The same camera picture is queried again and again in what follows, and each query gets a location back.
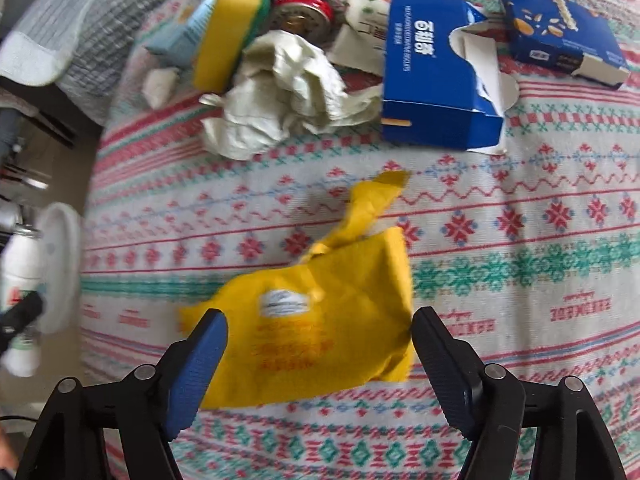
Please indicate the grey striped quilt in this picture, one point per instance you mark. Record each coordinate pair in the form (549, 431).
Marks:
(100, 20)

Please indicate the torn white snack wrapper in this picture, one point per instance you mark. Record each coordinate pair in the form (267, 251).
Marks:
(365, 20)

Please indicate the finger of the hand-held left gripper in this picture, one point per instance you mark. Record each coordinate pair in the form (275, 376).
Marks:
(22, 311)

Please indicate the open blue cardboard box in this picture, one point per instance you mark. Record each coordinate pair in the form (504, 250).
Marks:
(425, 85)

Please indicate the blue box with nut print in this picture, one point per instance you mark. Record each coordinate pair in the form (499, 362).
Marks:
(550, 25)

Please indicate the yellow and green sponge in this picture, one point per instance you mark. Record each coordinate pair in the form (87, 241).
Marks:
(225, 25)

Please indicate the light blue small box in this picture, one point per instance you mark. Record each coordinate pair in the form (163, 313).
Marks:
(175, 40)

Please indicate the white plastic bottle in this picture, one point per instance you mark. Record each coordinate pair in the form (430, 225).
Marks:
(22, 260)

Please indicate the yellow snack packet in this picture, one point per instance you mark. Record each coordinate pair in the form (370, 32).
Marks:
(325, 285)

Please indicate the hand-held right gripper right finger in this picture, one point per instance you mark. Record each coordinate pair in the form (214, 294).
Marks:
(440, 360)

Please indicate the crumpled white paper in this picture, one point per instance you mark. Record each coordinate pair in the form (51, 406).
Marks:
(280, 95)

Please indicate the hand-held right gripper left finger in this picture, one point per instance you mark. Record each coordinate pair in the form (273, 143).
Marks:
(197, 360)

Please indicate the white round plate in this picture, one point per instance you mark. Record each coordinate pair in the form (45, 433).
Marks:
(60, 240)

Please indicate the white tissue wad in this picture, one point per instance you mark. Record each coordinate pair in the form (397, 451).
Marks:
(159, 85)

